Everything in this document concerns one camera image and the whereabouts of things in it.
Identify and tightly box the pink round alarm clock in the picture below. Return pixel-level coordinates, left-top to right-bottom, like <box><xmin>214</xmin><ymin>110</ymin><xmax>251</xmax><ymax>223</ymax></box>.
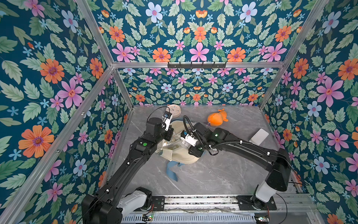
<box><xmin>168</xmin><ymin>104</ymin><xmax>181</xmax><ymax>118</ymax></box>

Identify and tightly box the white rectangular box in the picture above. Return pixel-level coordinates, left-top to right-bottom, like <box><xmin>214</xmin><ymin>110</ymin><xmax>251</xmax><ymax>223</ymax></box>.
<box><xmin>249</xmin><ymin>128</ymin><xmax>269</xmax><ymax>146</ymax></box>

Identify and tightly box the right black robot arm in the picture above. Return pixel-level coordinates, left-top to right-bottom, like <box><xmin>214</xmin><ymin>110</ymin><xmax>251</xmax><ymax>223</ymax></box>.
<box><xmin>181</xmin><ymin>115</ymin><xmax>292</xmax><ymax>204</ymax></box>

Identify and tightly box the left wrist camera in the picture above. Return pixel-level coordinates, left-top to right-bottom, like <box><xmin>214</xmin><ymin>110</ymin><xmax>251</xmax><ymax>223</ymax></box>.
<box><xmin>163</xmin><ymin>111</ymin><xmax>172</xmax><ymax>131</ymax></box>

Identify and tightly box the cream canvas tote bag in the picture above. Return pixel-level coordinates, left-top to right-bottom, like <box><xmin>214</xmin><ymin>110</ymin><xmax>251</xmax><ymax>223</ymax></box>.
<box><xmin>155</xmin><ymin>120</ymin><xmax>200</xmax><ymax>182</ymax></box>

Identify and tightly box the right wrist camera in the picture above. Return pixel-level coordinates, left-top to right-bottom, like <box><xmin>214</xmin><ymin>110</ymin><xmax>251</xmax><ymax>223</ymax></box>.
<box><xmin>180</xmin><ymin>131</ymin><xmax>198</xmax><ymax>147</ymax></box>

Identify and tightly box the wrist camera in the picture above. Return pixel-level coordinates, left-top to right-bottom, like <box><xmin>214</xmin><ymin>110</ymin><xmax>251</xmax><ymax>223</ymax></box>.
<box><xmin>180</xmin><ymin>131</ymin><xmax>198</xmax><ymax>147</ymax></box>
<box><xmin>163</xmin><ymin>111</ymin><xmax>172</xmax><ymax>131</ymax></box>

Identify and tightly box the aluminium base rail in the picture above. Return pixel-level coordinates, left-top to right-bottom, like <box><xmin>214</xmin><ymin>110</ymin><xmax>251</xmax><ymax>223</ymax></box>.
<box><xmin>86</xmin><ymin>194</ymin><xmax>319</xmax><ymax>224</ymax></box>

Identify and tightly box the black hook rail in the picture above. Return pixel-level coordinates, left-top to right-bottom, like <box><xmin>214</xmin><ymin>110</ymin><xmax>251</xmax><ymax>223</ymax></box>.
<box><xmin>167</xmin><ymin>62</ymin><xmax>227</xmax><ymax>70</ymax></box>

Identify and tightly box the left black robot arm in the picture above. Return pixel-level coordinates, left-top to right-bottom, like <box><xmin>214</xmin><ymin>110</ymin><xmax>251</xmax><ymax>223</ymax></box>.
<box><xmin>82</xmin><ymin>117</ymin><xmax>173</xmax><ymax>224</ymax></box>

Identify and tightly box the orange plastic fish toy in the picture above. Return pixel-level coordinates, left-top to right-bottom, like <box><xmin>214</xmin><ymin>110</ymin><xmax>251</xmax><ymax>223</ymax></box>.
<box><xmin>207</xmin><ymin>109</ymin><xmax>228</xmax><ymax>127</ymax></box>

